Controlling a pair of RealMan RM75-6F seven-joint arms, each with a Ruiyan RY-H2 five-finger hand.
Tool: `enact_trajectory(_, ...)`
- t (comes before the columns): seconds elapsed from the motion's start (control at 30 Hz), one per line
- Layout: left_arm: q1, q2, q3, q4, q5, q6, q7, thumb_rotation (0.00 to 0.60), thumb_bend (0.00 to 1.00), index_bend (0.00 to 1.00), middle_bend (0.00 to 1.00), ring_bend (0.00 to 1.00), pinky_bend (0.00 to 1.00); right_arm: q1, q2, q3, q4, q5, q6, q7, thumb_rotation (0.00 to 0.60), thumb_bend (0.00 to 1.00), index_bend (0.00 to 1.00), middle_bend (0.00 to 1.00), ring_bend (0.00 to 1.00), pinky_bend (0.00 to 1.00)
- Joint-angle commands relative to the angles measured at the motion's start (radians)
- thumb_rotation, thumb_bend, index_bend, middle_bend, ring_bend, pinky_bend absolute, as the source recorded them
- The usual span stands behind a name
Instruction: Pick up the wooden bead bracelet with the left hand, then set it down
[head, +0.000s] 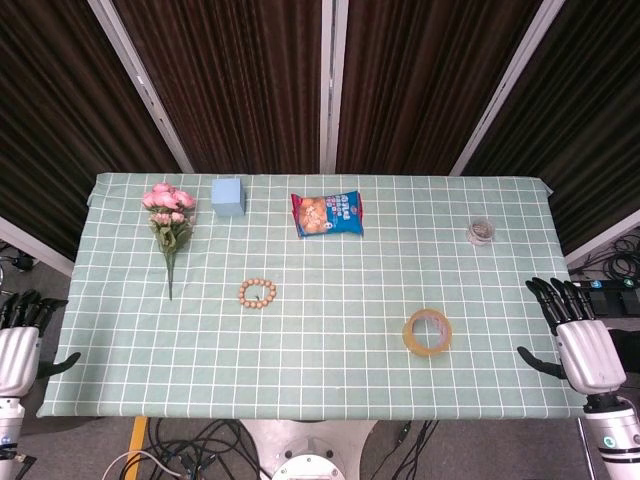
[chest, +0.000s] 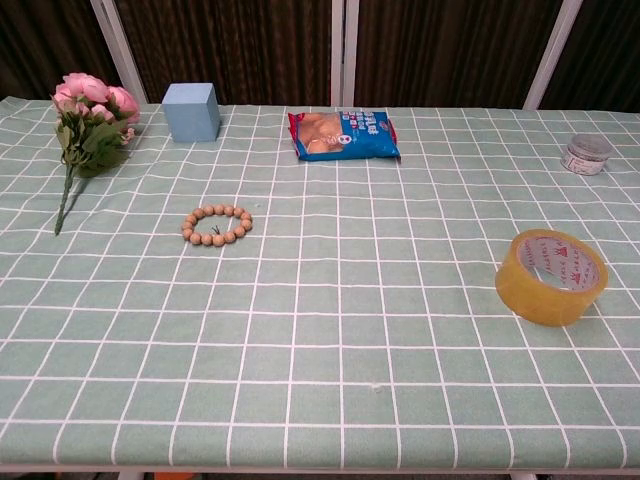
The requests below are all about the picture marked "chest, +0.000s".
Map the wooden bead bracelet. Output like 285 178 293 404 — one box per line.
180 203 254 248

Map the blue snack bag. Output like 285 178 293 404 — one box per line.
287 109 404 163

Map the green checked tablecloth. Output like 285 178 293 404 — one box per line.
0 94 640 471

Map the light blue cube box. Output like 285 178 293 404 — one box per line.
161 82 222 144

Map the dark brown curtain panel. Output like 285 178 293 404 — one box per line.
0 0 121 101
113 0 335 106
539 0 640 112
353 0 566 109

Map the yellow packing tape roll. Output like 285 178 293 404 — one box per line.
494 228 610 328

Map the pink artificial flower bouquet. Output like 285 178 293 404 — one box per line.
52 72 142 237

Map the small clear glitter jar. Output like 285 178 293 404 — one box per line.
560 133 613 177

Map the white partition frame post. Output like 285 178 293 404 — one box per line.
522 0 585 111
330 0 360 107
89 0 149 104

